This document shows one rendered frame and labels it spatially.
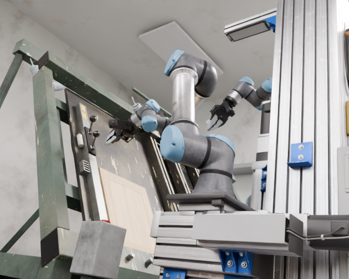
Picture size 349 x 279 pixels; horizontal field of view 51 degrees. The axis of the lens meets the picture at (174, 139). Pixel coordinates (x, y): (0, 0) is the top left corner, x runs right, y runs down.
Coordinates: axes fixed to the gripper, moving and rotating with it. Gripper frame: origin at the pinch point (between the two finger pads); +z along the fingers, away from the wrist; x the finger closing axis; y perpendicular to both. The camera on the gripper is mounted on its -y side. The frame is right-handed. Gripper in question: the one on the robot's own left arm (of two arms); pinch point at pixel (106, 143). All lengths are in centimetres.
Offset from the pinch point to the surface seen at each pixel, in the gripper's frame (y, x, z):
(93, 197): -5.8, -32.0, 10.0
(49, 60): -30, 53, 3
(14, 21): 27, 345, 124
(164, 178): 58, 3, 5
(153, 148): 57, 32, 6
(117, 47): 149, 328, 59
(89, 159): -5.8, -8.4, 8.2
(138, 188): 32.8, -11.3, 10.2
